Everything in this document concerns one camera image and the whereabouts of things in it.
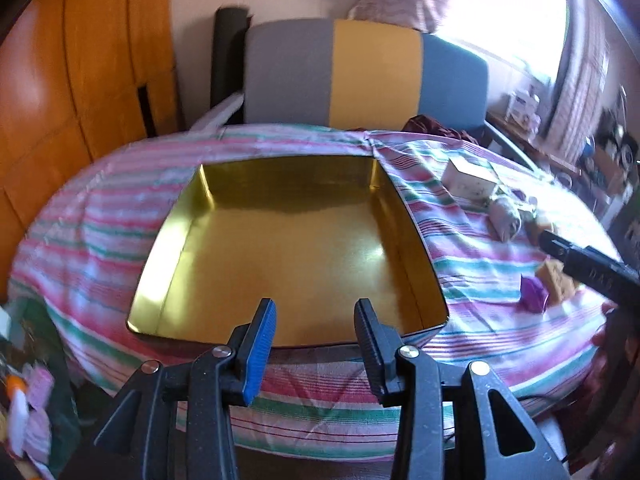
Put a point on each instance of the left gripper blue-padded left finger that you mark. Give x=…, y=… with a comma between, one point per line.
x=251, y=344

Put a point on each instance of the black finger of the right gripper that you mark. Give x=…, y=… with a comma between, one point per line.
x=610, y=278

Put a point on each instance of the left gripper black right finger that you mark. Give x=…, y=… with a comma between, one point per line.
x=378, y=345

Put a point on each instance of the yellow sponge block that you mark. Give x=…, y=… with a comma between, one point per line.
x=560, y=286

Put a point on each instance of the purple small object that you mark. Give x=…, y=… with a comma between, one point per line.
x=534, y=296

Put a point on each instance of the gold metal tin tray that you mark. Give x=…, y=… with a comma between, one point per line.
x=313, y=233

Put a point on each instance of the wooden side shelf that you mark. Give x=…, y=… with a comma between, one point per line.
x=529, y=145

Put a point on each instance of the white cardboard box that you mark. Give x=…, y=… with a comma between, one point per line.
x=464, y=179

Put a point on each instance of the white box on shelf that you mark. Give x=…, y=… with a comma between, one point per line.
x=522, y=108

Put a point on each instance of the striped pink green bedsheet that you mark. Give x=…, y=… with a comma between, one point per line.
x=82, y=257

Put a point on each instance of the dark red cloth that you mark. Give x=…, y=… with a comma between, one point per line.
x=428, y=125

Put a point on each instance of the grey yellow blue armchair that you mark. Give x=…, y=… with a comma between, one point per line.
x=349, y=75

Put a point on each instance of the orange wooden wardrobe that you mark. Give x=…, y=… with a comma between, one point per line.
x=79, y=79

